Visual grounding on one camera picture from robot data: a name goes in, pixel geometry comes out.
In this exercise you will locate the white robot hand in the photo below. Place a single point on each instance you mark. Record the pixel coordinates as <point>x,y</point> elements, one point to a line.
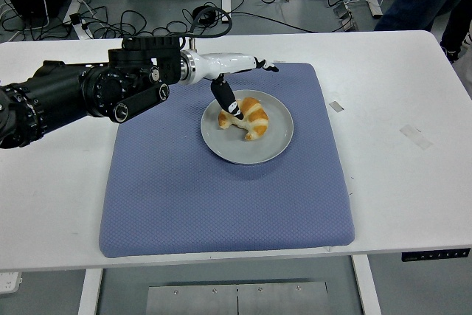
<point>228,63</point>

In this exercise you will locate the golden croissant bread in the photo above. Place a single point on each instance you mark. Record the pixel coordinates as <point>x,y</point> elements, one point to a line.
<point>254,119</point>

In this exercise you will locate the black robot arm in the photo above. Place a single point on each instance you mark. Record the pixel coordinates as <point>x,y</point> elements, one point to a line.
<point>66,86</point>

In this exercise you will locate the round grey plate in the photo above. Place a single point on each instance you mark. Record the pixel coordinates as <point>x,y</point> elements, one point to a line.
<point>236,149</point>

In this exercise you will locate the grey metal plate with screws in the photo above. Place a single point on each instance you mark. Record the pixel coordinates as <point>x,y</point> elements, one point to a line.
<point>236,298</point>

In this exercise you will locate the small grey tape strip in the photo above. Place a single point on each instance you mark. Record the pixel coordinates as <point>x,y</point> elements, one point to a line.
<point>337,106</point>

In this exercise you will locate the grey foot pedal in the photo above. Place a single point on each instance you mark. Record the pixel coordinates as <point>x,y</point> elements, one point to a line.
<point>346,16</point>

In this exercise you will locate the blue quilted mat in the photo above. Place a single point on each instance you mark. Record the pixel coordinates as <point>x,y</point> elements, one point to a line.
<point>221,211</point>

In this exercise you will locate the large clear tape strip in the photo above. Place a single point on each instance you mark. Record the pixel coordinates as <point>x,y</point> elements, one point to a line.
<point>416,137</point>

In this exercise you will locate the white table leg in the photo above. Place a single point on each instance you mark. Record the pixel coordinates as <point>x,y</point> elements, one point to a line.
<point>89,293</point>
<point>367,289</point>

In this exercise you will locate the black table control panel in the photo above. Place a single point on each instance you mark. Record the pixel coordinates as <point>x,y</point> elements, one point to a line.
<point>435,256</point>

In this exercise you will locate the white power strip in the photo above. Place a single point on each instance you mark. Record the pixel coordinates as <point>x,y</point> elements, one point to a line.
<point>9,282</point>

